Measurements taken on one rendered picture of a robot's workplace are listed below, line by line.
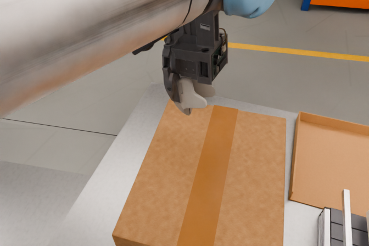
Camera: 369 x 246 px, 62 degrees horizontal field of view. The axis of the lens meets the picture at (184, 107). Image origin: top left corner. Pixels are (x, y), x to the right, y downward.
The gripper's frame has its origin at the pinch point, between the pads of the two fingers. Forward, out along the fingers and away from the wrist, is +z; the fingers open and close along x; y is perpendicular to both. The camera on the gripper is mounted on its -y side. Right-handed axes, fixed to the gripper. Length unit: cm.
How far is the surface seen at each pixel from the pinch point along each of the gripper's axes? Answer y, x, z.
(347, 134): 30, 45, 35
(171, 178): 2.9, -11.5, 5.7
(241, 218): 15.3, -12.7, 7.5
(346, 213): 31.1, 7.3, 24.3
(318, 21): -4, 286, 98
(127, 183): -20.4, -0.2, 31.0
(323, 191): 26.7, 20.6, 35.8
